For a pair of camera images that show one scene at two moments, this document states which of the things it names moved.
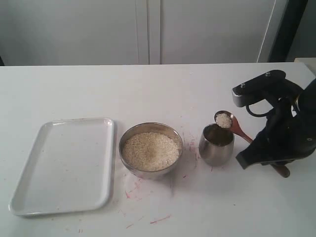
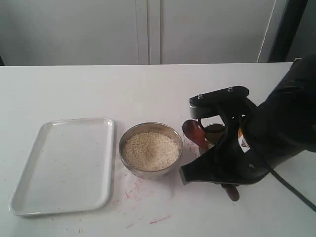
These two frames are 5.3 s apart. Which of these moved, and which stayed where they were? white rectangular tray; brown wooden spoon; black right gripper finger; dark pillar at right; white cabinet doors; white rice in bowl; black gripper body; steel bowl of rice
Moved: black gripper body; black right gripper finger; brown wooden spoon
Stayed: white cabinet doors; dark pillar at right; white rectangular tray; white rice in bowl; steel bowl of rice
